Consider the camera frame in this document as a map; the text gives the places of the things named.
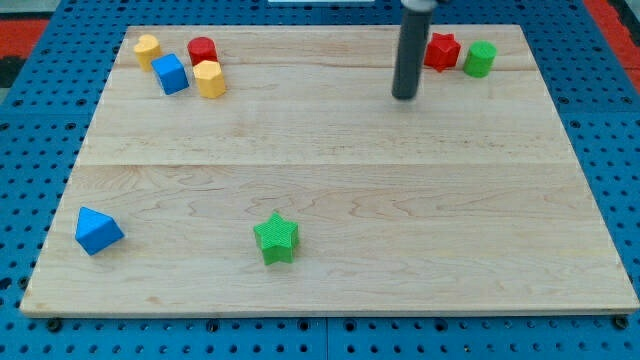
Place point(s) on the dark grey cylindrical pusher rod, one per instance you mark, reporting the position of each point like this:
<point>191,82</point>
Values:
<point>413,38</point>

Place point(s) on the silver rod mount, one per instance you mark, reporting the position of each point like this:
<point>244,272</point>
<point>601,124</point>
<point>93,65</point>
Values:
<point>420,5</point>

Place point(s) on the red star block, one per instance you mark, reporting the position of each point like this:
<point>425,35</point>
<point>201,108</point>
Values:
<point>442,52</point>

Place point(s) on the green star block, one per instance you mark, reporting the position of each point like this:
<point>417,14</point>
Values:
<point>277,239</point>

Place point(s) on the green cylinder block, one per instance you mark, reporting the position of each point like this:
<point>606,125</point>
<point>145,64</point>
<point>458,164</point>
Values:
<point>479,59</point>

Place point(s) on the yellow hexagon block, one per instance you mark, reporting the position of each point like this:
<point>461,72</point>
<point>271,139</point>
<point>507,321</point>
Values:
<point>209,79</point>

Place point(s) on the red cylinder block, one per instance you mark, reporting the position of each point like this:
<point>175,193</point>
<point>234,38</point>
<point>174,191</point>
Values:
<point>202,49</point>

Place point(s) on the light wooden board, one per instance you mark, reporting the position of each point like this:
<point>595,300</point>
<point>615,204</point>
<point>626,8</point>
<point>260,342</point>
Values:
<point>466,201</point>

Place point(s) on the blue cube block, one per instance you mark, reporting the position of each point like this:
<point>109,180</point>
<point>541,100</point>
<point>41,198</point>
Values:
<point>170,73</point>

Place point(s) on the yellow heart block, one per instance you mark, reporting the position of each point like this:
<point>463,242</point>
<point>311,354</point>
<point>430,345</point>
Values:
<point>146,50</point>

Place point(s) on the blue triangular prism block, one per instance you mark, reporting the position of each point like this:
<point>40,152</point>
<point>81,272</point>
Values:
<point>95,231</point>

